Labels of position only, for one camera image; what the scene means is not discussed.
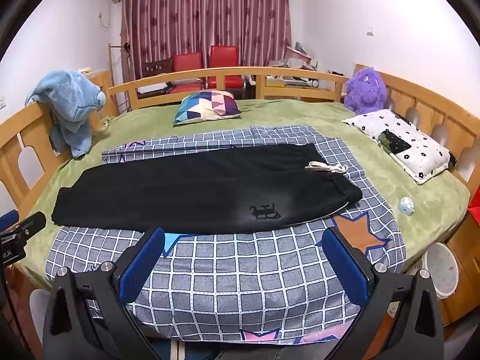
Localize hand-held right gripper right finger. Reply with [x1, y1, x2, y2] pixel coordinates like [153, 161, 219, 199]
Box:
[322, 227, 446, 360]

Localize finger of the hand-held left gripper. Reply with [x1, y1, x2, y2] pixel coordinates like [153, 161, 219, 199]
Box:
[13, 211, 48, 240]
[0, 209, 20, 230]

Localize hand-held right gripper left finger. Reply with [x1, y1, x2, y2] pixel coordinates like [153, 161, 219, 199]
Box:
[42, 227, 166, 360]

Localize black pants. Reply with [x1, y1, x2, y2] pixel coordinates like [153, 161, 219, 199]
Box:
[50, 142, 364, 235]

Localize checkered star-print bedsheet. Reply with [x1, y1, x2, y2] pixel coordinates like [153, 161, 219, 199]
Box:
[45, 124, 408, 346]

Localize small light blue toy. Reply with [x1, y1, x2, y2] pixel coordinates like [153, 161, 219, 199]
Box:
[398, 196, 416, 217]

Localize white waste bin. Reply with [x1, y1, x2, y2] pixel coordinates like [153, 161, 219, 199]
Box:
[421, 242, 460, 301]

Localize blue plush toy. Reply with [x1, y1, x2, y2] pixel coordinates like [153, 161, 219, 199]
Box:
[24, 69, 108, 158]

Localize wooden bedside cabinet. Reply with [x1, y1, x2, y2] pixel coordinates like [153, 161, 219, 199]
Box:
[437, 185, 480, 327]

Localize dark green patterned cloth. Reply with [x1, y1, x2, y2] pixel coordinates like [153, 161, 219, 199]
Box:
[377, 129, 413, 157]

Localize white flower-print pillow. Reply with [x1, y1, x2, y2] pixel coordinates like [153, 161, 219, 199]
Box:
[342, 109, 458, 185]

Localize green blanket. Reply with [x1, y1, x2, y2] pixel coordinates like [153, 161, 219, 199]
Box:
[20, 97, 472, 283]

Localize colourful geometric pillow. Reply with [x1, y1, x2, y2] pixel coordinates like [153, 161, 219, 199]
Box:
[173, 90, 242, 125]

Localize purple plush toy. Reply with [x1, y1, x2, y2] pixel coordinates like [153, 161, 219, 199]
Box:
[343, 67, 389, 116]

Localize dark wooden chair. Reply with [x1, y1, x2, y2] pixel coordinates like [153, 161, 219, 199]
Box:
[142, 58, 174, 84]

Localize red chair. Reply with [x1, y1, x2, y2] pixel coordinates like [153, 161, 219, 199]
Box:
[172, 53, 205, 91]
[207, 45, 247, 91]

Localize crumpled silver bags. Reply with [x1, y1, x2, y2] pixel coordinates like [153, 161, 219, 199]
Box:
[268, 41, 318, 73]

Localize pink patterned curtain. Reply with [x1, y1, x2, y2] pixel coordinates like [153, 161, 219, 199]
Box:
[122, 0, 293, 80]

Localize wooden bed frame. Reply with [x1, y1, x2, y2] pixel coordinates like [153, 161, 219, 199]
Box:
[0, 64, 480, 294]

